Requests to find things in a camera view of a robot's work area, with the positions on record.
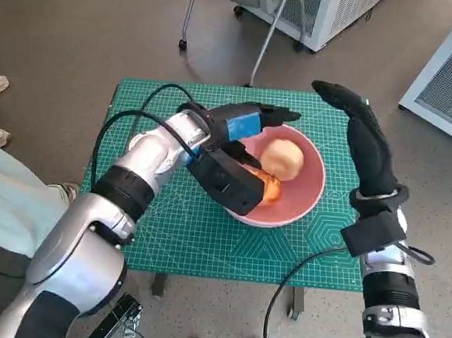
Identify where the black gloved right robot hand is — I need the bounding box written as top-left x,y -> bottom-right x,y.
304,80 -> 405,200

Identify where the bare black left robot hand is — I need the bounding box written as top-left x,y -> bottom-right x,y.
204,98 -> 304,172

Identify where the round toy bread bun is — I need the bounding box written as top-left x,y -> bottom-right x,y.
258,137 -> 306,183

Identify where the pink bowl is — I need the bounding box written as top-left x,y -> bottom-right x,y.
221,119 -> 330,233

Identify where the long toy bread loaf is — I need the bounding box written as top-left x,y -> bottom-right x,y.
251,168 -> 286,208

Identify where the white unit with vent grille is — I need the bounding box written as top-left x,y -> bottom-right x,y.
395,2 -> 452,151

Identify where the green cutting mat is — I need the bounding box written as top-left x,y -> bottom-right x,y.
73,73 -> 379,293

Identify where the white cabinet with mesh panel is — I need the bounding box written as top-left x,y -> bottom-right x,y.
230,0 -> 390,59

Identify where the table leg with caster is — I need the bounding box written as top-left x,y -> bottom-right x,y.
287,286 -> 306,322

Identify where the person's grey shoe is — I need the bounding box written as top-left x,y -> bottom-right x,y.
46,181 -> 80,206

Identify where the person's leg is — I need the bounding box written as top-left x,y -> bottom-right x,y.
0,138 -> 70,259

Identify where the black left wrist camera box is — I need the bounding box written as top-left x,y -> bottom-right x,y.
181,148 -> 269,219

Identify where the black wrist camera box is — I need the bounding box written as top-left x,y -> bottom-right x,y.
181,148 -> 269,219
338,207 -> 410,262

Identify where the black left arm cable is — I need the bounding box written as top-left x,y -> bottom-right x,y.
89,105 -> 200,199
140,80 -> 197,115

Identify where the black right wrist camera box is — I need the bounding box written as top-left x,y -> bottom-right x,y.
338,207 -> 410,262

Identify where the small black wrist cable loop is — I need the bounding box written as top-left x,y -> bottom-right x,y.
397,240 -> 438,267

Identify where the long black robot cable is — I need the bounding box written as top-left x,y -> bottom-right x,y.
263,242 -> 361,338

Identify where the black metal frame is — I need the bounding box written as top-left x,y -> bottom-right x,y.
97,290 -> 146,338

